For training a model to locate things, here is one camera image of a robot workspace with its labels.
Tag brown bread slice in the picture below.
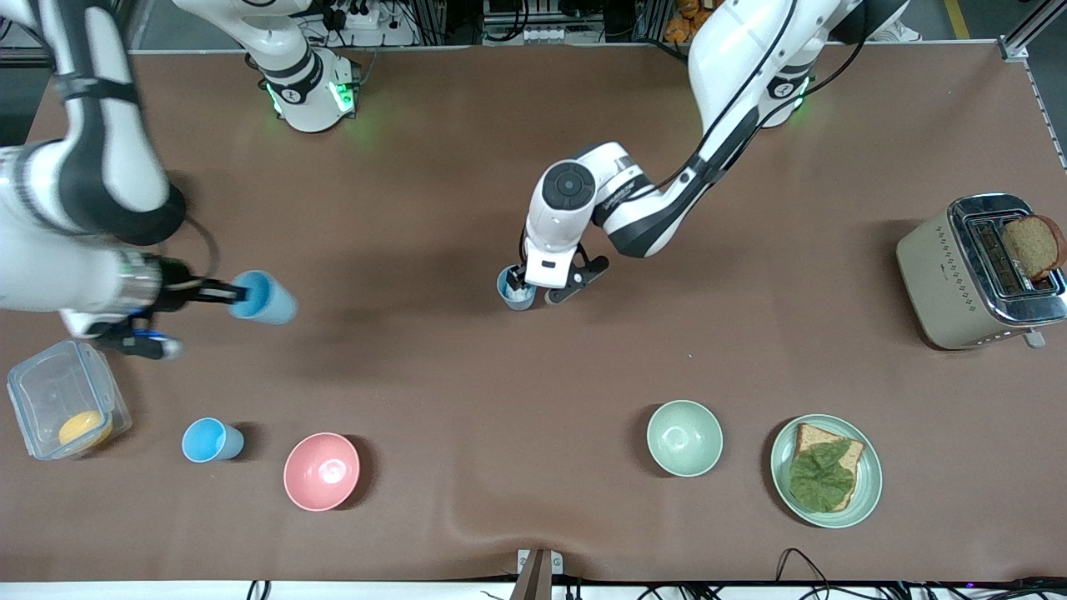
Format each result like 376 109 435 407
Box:
792 423 866 512

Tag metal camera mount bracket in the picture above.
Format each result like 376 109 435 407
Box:
516 547 564 600

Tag orange snack packets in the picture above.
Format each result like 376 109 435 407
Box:
664 0 705 43

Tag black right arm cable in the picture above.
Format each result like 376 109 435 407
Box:
183 217 221 283

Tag clear plastic food container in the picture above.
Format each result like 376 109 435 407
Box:
7 338 133 461

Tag beige and chrome toaster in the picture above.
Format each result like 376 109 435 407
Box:
896 193 1067 351

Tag blue plastic cup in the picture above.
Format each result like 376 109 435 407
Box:
182 417 245 463
498 265 538 312
228 269 299 327

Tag pale green bowl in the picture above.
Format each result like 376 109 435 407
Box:
647 400 724 478

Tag yellow round food piece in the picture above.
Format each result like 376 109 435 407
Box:
58 410 113 451

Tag brown toast slice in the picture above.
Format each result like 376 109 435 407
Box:
1003 215 1066 282

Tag pink bowl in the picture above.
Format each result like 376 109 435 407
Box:
283 432 361 512

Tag aluminium frame post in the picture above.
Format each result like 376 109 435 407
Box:
1000 0 1067 61

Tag green lettuce leaf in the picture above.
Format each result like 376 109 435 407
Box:
789 440 856 513

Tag pale green plate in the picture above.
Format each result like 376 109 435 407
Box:
770 414 883 529

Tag brown table cover mat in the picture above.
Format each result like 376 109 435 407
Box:
0 42 1067 584

